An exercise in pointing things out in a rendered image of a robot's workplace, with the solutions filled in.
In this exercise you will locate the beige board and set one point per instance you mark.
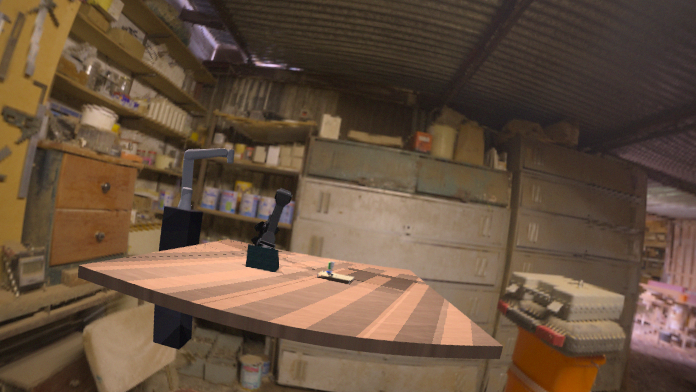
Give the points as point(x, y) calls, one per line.
point(329, 273)

